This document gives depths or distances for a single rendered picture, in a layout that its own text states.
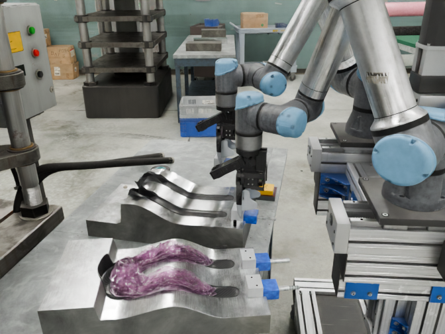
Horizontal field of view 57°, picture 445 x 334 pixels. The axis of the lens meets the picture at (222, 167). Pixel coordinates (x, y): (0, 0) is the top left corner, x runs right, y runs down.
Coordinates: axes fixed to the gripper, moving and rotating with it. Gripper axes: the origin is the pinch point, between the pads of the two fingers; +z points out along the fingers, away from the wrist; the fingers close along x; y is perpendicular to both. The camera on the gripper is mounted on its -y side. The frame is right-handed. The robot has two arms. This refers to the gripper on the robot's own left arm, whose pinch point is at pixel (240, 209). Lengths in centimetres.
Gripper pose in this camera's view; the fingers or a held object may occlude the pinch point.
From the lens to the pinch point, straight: 124.2
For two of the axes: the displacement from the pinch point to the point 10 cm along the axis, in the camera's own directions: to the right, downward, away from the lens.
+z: 0.1, 9.1, 4.1
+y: 9.8, 0.8, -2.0
